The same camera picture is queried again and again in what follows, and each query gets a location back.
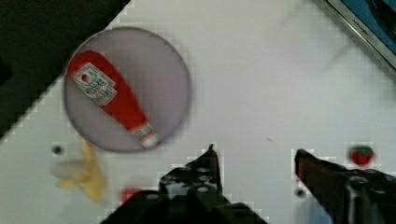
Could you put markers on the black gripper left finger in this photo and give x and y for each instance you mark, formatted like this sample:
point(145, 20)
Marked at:
point(190, 194)

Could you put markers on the yellow peeled banana toy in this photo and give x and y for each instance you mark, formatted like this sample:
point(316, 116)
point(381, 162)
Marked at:
point(85, 174)

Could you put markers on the red ketchup bottle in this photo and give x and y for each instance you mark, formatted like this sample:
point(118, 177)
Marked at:
point(100, 80)

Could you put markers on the red strawberry toy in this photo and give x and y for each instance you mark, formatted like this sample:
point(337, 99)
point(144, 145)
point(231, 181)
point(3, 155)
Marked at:
point(361, 155)

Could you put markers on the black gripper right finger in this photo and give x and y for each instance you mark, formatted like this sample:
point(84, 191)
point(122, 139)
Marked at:
point(349, 196)

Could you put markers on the grey round plate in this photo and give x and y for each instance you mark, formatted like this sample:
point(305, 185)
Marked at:
point(156, 73)

